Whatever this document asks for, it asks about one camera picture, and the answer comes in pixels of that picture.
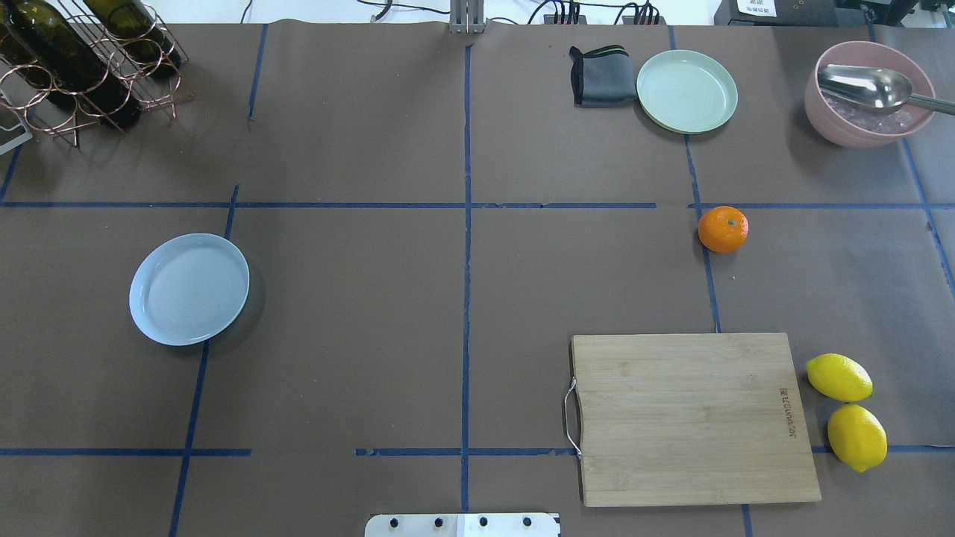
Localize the dark green bottle left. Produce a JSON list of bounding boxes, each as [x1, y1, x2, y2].
[[1, 22, 55, 91]]

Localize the copper wire bottle rack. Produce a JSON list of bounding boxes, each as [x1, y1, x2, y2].
[[2, 1, 195, 146]]

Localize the white tray edge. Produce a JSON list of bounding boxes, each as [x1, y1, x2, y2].
[[0, 90, 34, 156]]

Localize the orange mandarin fruit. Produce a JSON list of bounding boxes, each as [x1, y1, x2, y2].
[[697, 205, 750, 254]]

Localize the grey metal bracket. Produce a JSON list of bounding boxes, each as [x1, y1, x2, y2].
[[449, 0, 486, 35]]

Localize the lower yellow lemon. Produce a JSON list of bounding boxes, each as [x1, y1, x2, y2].
[[826, 403, 888, 473]]

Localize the light green plate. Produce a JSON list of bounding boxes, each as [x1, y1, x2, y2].
[[636, 50, 738, 135]]

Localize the dark green bottle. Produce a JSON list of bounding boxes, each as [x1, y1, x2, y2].
[[2, 1, 141, 131], [1, 22, 55, 91], [84, 1, 182, 81]]

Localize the dark green bottle right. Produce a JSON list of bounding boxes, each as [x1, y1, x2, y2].
[[84, 1, 182, 81]]

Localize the black device with label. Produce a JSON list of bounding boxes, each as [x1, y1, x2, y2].
[[713, 1, 866, 28]]

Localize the black power strip right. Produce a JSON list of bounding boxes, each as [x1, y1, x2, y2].
[[615, 1, 663, 26]]

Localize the upper yellow lemon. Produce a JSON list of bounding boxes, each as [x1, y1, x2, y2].
[[806, 353, 874, 403]]

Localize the black power strip left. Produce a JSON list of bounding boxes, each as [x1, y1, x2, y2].
[[534, 1, 586, 26]]

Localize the dark green bottle middle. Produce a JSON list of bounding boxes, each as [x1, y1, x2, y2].
[[2, 1, 141, 131]]

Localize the folded grey cloth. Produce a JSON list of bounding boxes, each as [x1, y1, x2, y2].
[[569, 45, 638, 108]]

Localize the bamboo cutting board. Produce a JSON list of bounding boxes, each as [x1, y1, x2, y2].
[[569, 333, 821, 509]]

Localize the clear ice cubes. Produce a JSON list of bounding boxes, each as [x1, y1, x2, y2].
[[823, 95, 916, 135]]

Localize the pink bowl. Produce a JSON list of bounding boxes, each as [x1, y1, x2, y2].
[[803, 40, 936, 148]]

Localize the light blue plate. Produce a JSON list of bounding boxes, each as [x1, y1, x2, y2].
[[128, 233, 251, 346]]

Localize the yellow lemon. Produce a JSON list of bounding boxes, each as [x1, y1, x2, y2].
[[806, 353, 874, 403], [826, 403, 888, 473]]

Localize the black power strip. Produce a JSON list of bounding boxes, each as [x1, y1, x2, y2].
[[534, 1, 586, 26], [615, 1, 663, 26]]

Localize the metal scoop spoon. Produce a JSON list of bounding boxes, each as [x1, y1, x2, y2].
[[816, 64, 954, 116]]

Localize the white metal base plate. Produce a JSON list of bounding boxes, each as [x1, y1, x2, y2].
[[364, 512, 562, 536]]

